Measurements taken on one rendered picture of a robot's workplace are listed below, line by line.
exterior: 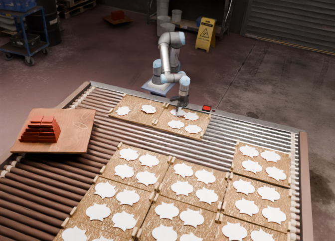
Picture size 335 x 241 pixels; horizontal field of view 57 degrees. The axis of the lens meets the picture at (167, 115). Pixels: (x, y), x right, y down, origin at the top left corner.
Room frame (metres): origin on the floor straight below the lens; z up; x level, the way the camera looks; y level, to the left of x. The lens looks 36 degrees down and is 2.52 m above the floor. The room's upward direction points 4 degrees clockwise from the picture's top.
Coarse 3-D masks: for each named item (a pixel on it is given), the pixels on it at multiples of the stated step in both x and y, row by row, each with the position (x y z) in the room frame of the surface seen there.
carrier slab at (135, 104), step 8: (128, 96) 2.42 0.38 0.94; (120, 104) 2.28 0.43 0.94; (128, 104) 2.29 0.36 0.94; (136, 104) 2.30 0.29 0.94; (144, 104) 2.31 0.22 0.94; (152, 104) 2.32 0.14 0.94; (160, 104) 2.33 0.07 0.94; (112, 112) 2.15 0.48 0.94; (136, 112) 2.18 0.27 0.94; (144, 112) 2.18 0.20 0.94; (160, 112) 2.20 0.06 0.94; (128, 120) 2.06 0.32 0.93; (136, 120) 2.06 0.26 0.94; (144, 120) 2.07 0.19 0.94; (152, 120) 2.08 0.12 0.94
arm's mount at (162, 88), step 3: (150, 81) 2.78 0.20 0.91; (150, 84) 2.72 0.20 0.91; (153, 84) 2.71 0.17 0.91; (165, 84) 2.72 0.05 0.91; (168, 84) 2.78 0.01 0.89; (153, 87) 2.71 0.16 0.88; (156, 87) 2.69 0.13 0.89; (159, 87) 2.68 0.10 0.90; (162, 87) 2.67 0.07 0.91; (165, 87) 2.70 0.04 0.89; (162, 90) 2.67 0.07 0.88
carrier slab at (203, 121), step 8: (168, 112) 2.21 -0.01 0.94; (192, 112) 2.24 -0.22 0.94; (160, 120) 2.09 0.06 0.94; (168, 120) 2.10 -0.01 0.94; (176, 120) 2.10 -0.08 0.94; (184, 120) 2.11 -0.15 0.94; (200, 120) 2.13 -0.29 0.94; (208, 120) 2.14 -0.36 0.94; (160, 128) 1.98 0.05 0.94; (168, 128) 1.99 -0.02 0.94; (184, 128) 2.00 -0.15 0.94; (184, 136) 1.92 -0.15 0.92; (192, 136) 1.91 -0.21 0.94
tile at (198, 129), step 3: (186, 126) 2.02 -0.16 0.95; (189, 126) 2.02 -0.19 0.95; (192, 126) 2.02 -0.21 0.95; (195, 126) 2.03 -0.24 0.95; (186, 129) 1.98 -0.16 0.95; (189, 129) 1.98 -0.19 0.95; (192, 129) 1.99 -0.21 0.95; (195, 129) 1.99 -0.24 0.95; (198, 129) 1.99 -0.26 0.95; (189, 132) 1.94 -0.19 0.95; (192, 132) 1.95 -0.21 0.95; (195, 132) 1.95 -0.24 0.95; (198, 132) 1.96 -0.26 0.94
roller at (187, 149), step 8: (104, 128) 1.96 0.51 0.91; (112, 128) 1.95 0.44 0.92; (136, 136) 1.88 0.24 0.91; (144, 136) 1.88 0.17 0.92; (160, 144) 1.82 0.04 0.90; (168, 144) 1.81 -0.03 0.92; (176, 144) 1.82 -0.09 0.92; (192, 152) 1.75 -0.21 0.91; (200, 152) 1.75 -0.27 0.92; (224, 160) 1.69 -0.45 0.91; (296, 176) 1.57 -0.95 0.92
